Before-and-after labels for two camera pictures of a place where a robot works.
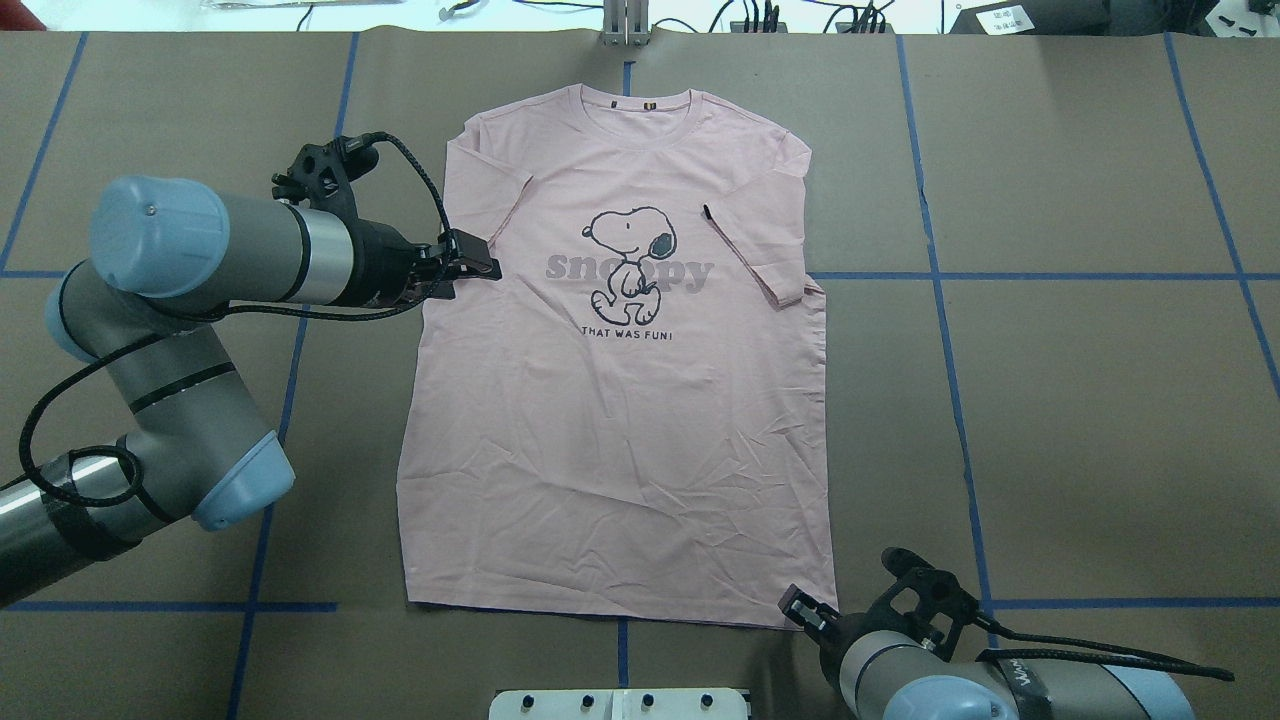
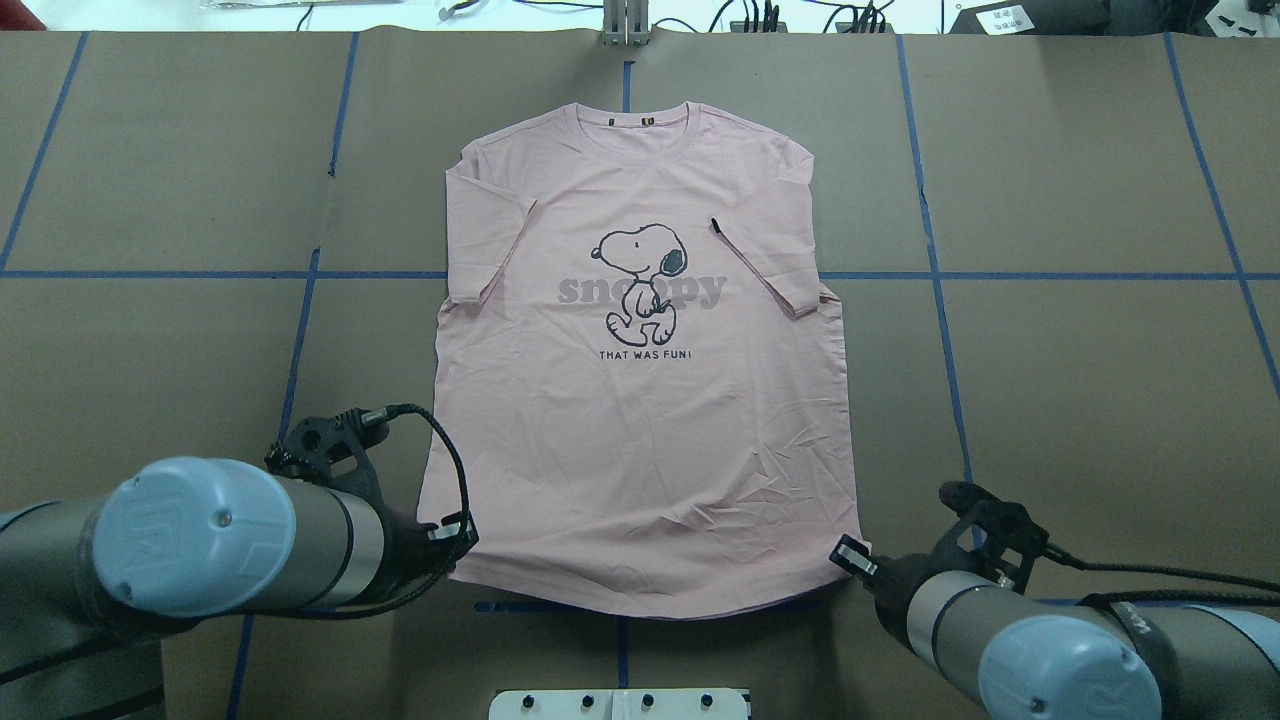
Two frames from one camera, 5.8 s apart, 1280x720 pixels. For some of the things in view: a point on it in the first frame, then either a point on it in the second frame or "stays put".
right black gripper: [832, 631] to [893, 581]
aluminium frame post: [625, 23] stays put
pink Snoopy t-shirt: [633, 417] stays put
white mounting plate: [619, 704] stays put
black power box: [1037, 17] stays put
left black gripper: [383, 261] to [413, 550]
